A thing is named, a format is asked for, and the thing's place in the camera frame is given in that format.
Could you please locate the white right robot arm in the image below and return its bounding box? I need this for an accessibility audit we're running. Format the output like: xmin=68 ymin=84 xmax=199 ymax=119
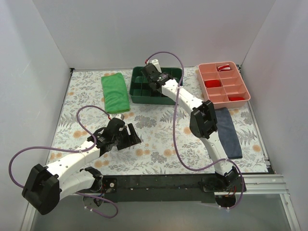
xmin=141 ymin=59 xmax=240 ymax=191

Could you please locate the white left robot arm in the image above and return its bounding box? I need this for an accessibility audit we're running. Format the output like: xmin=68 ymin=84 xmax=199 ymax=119
xmin=22 ymin=118 xmax=141 ymax=215

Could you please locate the red white striped roll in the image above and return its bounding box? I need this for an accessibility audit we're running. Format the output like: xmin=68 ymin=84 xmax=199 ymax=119
xmin=217 ymin=64 xmax=231 ymax=72

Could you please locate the green compartment bin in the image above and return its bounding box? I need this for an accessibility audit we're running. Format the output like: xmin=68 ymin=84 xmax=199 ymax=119
xmin=129 ymin=66 xmax=182 ymax=105

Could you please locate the floral patterned table mat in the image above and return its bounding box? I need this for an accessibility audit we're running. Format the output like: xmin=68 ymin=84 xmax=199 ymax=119
xmin=48 ymin=71 xmax=267 ymax=175

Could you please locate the green folded cloth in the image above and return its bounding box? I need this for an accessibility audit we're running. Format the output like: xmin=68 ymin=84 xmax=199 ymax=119
xmin=101 ymin=73 xmax=130 ymax=114

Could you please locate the red rolled cloth left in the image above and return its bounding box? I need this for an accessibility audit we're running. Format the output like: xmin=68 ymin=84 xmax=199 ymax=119
xmin=205 ymin=79 xmax=221 ymax=88

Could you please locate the red rolled cloth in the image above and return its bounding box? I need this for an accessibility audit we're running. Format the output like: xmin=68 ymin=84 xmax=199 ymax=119
xmin=228 ymin=96 xmax=245 ymax=102
xmin=205 ymin=79 xmax=221 ymax=88

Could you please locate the pink compartment bin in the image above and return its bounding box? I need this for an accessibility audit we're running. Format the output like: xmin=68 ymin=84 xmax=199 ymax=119
xmin=197 ymin=61 xmax=251 ymax=109

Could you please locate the red rolled cloth right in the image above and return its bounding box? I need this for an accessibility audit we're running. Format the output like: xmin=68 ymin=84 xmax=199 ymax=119
xmin=228 ymin=96 xmax=245 ymax=102

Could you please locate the grey-blue folded cloth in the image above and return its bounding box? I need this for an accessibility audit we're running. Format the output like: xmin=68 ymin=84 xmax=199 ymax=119
xmin=215 ymin=107 xmax=243 ymax=159

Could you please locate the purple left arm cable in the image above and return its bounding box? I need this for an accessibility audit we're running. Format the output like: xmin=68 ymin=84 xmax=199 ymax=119
xmin=8 ymin=105 xmax=119 ymax=218

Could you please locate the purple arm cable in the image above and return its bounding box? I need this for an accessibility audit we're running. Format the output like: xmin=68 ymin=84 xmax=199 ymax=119
xmin=145 ymin=51 xmax=246 ymax=209
xmin=8 ymin=105 xmax=119 ymax=218

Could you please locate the black table edge rail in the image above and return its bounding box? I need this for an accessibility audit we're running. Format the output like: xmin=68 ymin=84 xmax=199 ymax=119
xmin=74 ymin=174 xmax=244 ymax=204

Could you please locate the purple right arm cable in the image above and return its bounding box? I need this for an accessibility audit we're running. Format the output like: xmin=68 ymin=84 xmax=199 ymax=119
xmin=145 ymin=51 xmax=246 ymax=209

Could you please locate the aluminium frame rail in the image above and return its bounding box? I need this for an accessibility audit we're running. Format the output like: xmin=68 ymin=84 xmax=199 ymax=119
xmin=244 ymin=174 xmax=289 ymax=194

